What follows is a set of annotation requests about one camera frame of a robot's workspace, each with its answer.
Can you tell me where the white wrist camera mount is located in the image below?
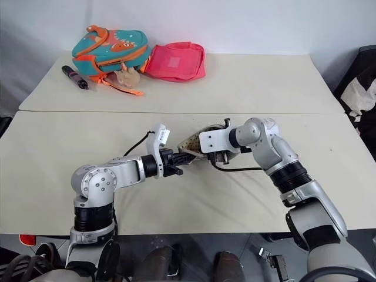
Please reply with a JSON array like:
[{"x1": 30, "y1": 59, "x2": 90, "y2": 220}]
[
  {"x1": 147, "y1": 123, "x2": 172, "y2": 180},
  {"x1": 199, "y1": 126, "x2": 231, "y2": 155}
]

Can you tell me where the teal orange dinosaur backpack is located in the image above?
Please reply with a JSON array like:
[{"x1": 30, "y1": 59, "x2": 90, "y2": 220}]
[{"x1": 71, "y1": 24, "x2": 152, "y2": 96}]

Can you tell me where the black pink pen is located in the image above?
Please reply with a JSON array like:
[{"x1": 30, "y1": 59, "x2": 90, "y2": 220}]
[{"x1": 61, "y1": 65, "x2": 90, "y2": 90}]

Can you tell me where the black cable bundle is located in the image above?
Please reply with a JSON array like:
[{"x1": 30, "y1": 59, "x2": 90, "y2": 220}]
[{"x1": 0, "y1": 254, "x2": 39, "y2": 282}]

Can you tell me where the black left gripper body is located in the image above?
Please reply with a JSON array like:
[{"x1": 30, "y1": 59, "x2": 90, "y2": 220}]
[{"x1": 160, "y1": 148, "x2": 184, "y2": 177}]

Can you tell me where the dark brown rounded shape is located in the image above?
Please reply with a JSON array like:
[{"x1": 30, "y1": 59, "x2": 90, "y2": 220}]
[
  {"x1": 140, "y1": 244, "x2": 183, "y2": 282},
  {"x1": 212, "y1": 250, "x2": 245, "y2": 282}
]

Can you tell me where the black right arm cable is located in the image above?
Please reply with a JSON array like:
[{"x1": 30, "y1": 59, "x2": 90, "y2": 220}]
[{"x1": 210, "y1": 162, "x2": 263, "y2": 173}]

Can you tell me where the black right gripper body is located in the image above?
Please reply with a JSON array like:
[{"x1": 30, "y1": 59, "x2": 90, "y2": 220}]
[{"x1": 206, "y1": 117, "x2": 236, "y2": 166}]

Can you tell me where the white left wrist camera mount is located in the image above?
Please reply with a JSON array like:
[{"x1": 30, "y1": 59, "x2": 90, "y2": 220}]
[{"x1": 147, "y1": 123, "x2": 172, "y2": 180}]

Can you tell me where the beige plush pendant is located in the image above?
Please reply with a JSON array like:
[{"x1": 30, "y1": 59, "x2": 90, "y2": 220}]
[{"x1": 114, "y1": 68, "x2": 141, "y2": 88}]

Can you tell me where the black chair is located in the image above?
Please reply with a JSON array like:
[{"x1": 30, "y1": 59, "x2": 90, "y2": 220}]
[{"x1": 333, "y1": 45, "x2": 376, "y2": 163}]

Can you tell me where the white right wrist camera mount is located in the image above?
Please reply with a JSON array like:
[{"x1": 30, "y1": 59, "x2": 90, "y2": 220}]
[{"x1": 199, "y1": 126, "x2": 231, "y2": 155}]

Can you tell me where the black white garment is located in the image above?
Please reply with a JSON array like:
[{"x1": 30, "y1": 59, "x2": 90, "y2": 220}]
[{"x1": 340, "y1": 68, "x2": 376, "y2": 123}]

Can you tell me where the black white sneaker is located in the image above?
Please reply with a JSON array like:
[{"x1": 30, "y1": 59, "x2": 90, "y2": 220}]
[{"x1": 35, "y1": 243, "x2": 63, "y2": 265}]

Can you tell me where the pink fabric bag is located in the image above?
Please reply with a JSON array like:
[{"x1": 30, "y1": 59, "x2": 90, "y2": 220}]
[{"x1": 144, "y1": 42, "x2": 207, "y2": 83}]

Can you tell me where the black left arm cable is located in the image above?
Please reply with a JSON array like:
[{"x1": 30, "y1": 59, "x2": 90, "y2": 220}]
[{"x1": 96, "y1": 130, "x2": 156, "y2": 281}]

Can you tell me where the red plastic object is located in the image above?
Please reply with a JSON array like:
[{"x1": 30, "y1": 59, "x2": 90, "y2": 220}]
[{"x1": 18, "y1": 233, "x2": 36, "y2": 246}]

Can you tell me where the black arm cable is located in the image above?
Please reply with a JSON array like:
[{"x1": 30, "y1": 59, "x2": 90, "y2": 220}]
[
  {"x1": 96, "y1": 130, "x2": 156, "y2": 281},
  {"x1": 210, "y1": 162, "x2": 263, "y2": 173}
]

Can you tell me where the grey checked fabric pouch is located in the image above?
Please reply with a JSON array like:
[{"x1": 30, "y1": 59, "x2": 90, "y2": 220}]
[{"x1": 177, "y1": 124, "x2": 236, "y2": 162}]

